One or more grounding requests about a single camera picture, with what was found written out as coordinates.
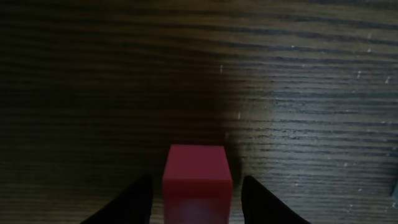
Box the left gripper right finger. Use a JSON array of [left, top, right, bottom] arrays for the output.
[[241, 175, 312, 224]]

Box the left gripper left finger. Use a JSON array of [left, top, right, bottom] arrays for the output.
[[80, 174, 154, 224]]

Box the red cube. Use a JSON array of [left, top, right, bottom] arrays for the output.
[[161, 144, 234, 224]]

